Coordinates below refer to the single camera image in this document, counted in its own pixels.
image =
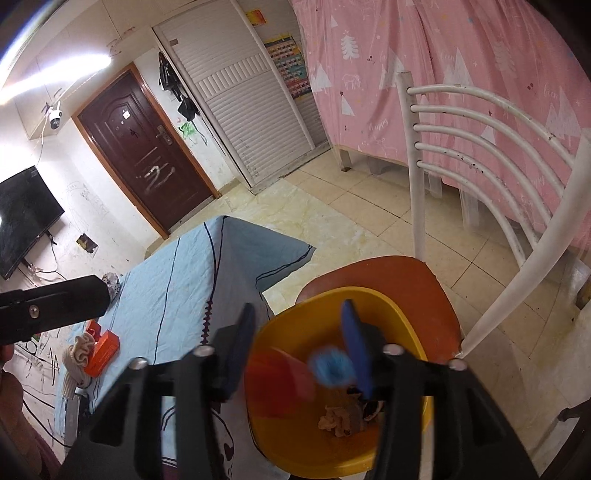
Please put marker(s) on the balled white sock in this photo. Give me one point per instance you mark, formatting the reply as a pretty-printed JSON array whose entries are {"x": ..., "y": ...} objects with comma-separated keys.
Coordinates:
[{"x": 113, "y": 282}]

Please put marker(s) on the yellow paper note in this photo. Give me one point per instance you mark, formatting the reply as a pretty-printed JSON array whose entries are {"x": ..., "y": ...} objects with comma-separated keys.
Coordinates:
[{"x": 256, "y": 18}]

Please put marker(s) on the orange plastic basket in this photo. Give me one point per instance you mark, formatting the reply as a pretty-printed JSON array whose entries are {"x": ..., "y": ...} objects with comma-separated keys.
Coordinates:
[{"x": 104, "y": 353}]

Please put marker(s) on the white louvred wardrobe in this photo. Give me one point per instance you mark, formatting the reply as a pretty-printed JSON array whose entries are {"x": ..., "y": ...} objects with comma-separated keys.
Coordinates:
[{"x": 240, "y": 92}]

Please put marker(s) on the ceiling tube light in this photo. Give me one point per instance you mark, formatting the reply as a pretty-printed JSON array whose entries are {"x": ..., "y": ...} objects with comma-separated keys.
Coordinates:
[{"x": 55, "y": 76}]

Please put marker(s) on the red knit cloth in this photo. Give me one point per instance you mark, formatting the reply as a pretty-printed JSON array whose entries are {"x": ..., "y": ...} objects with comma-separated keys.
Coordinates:
[{"x": 281, "y": 376}]

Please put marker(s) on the black wall television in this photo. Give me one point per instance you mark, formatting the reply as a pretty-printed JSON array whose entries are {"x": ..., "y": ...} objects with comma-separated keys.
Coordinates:
[{"x": 23, "y": 217}]

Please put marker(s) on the pink tree print curtain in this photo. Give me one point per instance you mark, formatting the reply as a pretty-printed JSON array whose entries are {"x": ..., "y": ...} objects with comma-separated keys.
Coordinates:
[{"x": 369, "y": 115}]

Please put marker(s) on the white chair with orange seat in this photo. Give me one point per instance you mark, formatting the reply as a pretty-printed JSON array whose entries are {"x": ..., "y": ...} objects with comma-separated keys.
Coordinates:
[{"x": 415, "y": 286}]

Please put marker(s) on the black cloth with white edge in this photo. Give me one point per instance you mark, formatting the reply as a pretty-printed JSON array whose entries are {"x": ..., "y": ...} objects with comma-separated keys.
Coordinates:
[{"x": 369, "y": 410}]

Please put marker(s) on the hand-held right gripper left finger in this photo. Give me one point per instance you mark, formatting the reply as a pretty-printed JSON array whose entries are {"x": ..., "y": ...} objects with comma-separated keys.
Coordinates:
[{"x": 244, "y": 332}]

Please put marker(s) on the hanging black bags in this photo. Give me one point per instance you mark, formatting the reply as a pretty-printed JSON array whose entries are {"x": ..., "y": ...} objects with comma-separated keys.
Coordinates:
[{"x": 187, "y": 107}]

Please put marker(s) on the light blue printed sheet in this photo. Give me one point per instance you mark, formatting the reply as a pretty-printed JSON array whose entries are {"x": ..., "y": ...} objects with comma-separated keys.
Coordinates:
[{"x": 175, "y": 286}]

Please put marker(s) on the person's left hand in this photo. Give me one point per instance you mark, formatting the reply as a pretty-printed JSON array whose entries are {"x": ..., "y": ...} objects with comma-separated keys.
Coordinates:
[{"x": 11, "y": 401}]

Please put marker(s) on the colourful grid wall poster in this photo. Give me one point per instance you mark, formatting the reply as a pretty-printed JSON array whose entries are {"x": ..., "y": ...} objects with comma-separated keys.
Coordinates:
[{"x": 286, "y": 64}]

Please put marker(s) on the yellow plastic bin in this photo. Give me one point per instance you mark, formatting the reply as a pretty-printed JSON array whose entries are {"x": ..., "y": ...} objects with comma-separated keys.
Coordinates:
[{"x": 300, "y": 323}]

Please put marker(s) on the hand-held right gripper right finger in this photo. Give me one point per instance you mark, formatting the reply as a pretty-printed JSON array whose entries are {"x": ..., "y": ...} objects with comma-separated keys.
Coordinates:
[{"x": 355, "y": 341}]

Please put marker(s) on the broken wall socket hole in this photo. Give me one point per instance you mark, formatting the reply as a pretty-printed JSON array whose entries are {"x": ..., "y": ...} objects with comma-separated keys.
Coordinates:
[{"x": 87, "y": 243}]

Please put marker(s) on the white tissue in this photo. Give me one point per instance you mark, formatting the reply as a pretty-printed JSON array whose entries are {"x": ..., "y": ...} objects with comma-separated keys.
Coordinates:
[{"x": 337, "y": 420}]

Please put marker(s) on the fluffy blue item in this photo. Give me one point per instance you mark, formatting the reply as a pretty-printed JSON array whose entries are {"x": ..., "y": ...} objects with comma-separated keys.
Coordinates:
[{"x": 330, "y": 364}]

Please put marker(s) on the beige knit cloth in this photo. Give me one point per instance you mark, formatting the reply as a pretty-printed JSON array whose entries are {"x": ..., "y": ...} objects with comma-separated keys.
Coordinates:
[{"x": 79, "y": 355}]

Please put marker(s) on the dark brown door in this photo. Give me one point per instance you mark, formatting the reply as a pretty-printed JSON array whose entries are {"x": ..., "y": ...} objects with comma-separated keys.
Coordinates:
[{"x": 143, "y": 152}]

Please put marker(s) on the white security camera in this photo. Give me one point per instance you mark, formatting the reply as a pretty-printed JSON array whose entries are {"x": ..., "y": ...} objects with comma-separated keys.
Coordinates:
[{"x": 55, "y": 119}]

